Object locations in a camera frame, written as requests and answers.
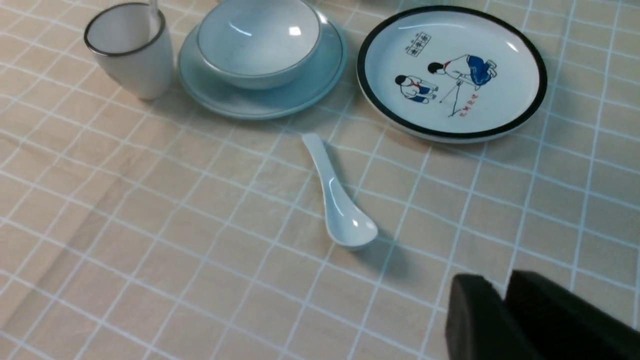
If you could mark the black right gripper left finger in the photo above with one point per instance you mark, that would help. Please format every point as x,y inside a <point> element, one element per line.
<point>479,326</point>

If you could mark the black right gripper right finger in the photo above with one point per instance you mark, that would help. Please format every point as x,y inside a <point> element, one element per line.
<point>563,326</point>

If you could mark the plain white ceramic spoon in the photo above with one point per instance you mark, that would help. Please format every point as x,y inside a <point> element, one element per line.
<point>346,224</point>

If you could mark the large light blue bowl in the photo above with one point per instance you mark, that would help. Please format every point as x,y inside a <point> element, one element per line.
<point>259,44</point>

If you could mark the black-rimmed illustrated plate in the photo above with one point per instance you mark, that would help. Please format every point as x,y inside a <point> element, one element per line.
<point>451,74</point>

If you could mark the light blue plate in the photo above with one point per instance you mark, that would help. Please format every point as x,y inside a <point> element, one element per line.
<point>224,99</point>

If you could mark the beige checkered tablecloth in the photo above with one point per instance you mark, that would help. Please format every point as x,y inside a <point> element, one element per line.
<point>135,230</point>

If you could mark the black-rimmed white cup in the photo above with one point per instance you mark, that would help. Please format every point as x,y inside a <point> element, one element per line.
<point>131,42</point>

